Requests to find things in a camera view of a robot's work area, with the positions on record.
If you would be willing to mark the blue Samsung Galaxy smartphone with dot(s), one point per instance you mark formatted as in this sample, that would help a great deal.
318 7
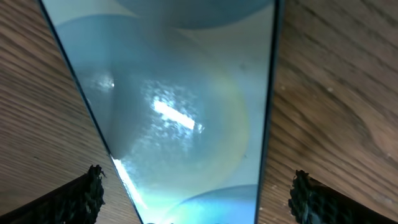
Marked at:
180 93

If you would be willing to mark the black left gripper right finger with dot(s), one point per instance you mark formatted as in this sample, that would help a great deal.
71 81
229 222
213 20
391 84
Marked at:
312 202

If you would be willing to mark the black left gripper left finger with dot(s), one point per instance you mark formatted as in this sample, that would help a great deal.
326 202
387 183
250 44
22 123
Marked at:
78 201

